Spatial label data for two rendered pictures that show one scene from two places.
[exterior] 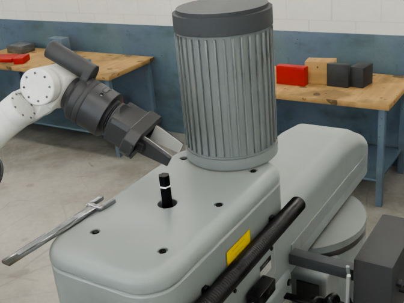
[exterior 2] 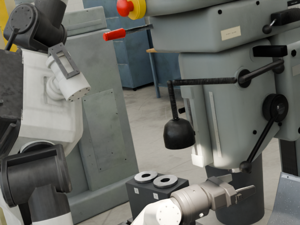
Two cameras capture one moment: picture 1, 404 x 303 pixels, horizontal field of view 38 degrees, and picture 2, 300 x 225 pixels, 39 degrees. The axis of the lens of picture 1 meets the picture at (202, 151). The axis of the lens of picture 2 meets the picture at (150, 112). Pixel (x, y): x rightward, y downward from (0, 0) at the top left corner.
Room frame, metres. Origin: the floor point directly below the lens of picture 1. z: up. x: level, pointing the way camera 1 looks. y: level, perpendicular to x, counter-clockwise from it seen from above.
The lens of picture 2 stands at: (-0.09, -0.16, 1.78)
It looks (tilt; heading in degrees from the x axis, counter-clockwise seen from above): 15 degrees down; 23
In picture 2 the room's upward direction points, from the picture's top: 11 degrees counter-clockwise
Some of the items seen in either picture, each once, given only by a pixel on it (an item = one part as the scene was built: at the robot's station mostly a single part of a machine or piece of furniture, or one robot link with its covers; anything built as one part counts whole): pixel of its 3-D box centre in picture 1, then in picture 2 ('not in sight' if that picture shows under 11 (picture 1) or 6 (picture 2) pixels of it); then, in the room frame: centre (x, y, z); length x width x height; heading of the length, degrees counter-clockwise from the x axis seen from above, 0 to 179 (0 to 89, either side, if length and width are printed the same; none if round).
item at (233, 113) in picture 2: not in sight; (228, 102); (0.98, 0.07, 1.47); 0.21 x 0.19 x 0.32; 56
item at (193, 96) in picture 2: not in sight; (197, 125); (0.88, 0.14, 1.45); 0.04 x 0.04 x 0.21; 56
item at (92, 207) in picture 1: (61, 228); not in sight; (0.91, 0.26, 1.89); 0.24 x 0.04 x 0.01; 143
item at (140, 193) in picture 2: not in sight; (160, 202); (1.24, 0.44, 1.03); 0.22 x 0.12 x 0.20; 67
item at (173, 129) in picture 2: not in sight; (177, 131); (0.79, 0.15, 1.46); 0.07 x 0.07 x 0.06
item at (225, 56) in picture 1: (226, 82); not in sight; (1.18, -0.07, 2.05); 0.20 x 0.20 x 0.32
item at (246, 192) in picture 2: not in sight; (246, 193); (0.92, 0.04, 1.23); 0.06 x 0.02 x 0.03; 136
